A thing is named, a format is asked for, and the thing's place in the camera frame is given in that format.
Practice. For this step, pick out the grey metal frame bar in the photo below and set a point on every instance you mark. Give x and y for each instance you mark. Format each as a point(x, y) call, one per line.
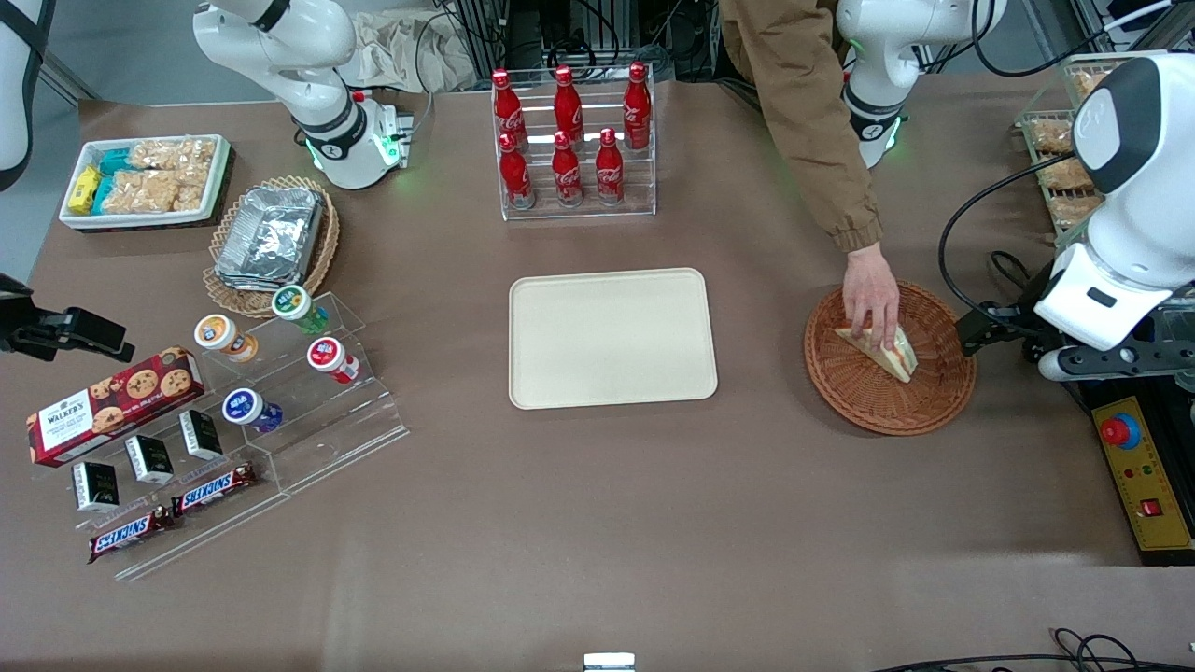
point(65, 76)

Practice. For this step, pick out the triangle sandwich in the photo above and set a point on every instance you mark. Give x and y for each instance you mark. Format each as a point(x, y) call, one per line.
point(896, 359)

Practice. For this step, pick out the white rectangular snack bin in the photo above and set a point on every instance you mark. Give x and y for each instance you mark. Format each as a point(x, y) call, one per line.
point(84, 149)

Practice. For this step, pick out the yellow snack pack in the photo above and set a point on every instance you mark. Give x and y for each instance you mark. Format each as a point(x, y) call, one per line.
point(84, 189)

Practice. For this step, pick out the blue lid cup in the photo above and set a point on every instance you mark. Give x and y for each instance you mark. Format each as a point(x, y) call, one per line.
point(243, 406)

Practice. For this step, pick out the small black box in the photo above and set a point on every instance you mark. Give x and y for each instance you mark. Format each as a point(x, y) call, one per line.
point(201, 435)
point(149, 459)
point(96, 486)

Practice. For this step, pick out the green lid cup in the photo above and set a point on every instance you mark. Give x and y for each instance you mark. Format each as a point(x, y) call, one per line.
point(292, 302)

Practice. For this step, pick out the clear acrylic step display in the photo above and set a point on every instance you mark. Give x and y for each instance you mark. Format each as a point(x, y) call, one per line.
point(215, 532)
point(345, 439)

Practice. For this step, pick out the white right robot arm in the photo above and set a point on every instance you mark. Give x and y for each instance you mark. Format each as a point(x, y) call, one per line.
point(317, 37)

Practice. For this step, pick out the fried snack bag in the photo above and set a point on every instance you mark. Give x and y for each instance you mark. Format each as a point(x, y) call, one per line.
point(1088, 84)
point(1064, 174)
point(1074, 208)
point(1050, 135)

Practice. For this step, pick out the foil container stack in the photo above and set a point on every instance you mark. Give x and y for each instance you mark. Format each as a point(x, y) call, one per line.
point(271, 238)

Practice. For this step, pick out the black equipment rack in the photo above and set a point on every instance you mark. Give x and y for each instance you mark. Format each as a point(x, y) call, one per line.
point(523, 28)

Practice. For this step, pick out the orange lid cup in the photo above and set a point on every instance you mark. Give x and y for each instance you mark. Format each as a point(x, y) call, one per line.
point(217, 332)

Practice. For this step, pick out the red cola bottle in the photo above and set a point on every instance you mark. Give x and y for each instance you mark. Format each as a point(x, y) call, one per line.
point(568, 101)
point(638, 103)
point(505, 103)
point(514, 177)
point(609, 173)
point(566, 175)

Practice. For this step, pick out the black right wrist part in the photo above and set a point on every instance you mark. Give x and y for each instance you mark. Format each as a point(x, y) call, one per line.
point(14, 287)

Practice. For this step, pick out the rice cracker bag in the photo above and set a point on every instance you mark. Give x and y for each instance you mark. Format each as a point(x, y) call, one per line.
point(173, 154)
point(140, 191)

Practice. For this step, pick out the black machine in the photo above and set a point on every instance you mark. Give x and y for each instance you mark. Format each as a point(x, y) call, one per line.
point(1172, 415)

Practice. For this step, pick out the yellow control panel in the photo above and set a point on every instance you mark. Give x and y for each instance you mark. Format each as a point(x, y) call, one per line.
point(1144, 476)

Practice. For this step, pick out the light wicker basket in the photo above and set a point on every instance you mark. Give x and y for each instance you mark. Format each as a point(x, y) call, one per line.
point(322, 252)

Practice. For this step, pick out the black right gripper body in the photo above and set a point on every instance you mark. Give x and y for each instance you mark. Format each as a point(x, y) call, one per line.
point(28, 328)

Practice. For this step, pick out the beige crumpled cloth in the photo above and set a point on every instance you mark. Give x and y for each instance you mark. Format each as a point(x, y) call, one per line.
point(411, 51)

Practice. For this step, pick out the Snickers bar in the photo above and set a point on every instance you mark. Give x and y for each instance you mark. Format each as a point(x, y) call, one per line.
point(131, 534)
point(215, 488)

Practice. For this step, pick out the beige plastic tray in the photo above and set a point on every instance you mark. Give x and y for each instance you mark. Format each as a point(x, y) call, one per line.
point(611, 338)

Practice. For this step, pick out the bare person hand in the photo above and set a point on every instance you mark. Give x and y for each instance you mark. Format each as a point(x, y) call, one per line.
point(870, 289)

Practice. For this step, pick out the clear acrylic bottle rack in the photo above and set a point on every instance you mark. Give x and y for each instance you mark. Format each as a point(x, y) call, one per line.
point(579, 213)

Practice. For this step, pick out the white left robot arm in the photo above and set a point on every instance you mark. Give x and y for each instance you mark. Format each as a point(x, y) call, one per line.
point(1139, 187)

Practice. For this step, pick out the red lid cup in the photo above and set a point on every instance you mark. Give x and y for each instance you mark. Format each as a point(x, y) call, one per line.
point(325, 354)

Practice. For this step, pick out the brown round wicker basket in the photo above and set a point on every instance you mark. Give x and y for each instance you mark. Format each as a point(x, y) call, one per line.
point(887, 406)

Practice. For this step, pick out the teal snack pack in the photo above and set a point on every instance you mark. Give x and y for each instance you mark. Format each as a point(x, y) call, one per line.
point(103, 191)
point(117, 161)

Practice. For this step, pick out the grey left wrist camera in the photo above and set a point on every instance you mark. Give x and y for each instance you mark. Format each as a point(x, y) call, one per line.
point(1060, 364)

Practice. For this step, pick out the red Walkers cookie box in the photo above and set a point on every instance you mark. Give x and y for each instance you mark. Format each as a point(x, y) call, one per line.
point(112, 406)

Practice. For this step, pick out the brown jacket forearm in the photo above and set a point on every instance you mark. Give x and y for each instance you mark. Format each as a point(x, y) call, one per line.
point(803, 112)

